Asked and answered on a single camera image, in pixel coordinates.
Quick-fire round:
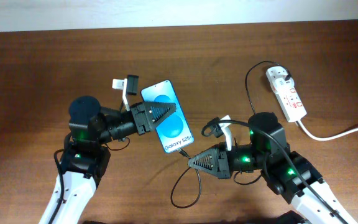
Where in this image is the blue Galaxy smartphone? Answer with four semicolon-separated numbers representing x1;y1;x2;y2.
140;80;194;153

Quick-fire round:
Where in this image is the black charger cable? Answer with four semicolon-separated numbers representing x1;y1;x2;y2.
170;60;291;209

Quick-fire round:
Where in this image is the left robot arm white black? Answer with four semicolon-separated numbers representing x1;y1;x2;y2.
40;96;177;223

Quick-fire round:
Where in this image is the white power strip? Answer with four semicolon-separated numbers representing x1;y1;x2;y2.
266;66;307;123

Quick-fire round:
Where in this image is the white power strip cord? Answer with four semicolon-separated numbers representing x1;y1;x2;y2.
296;74;358;142

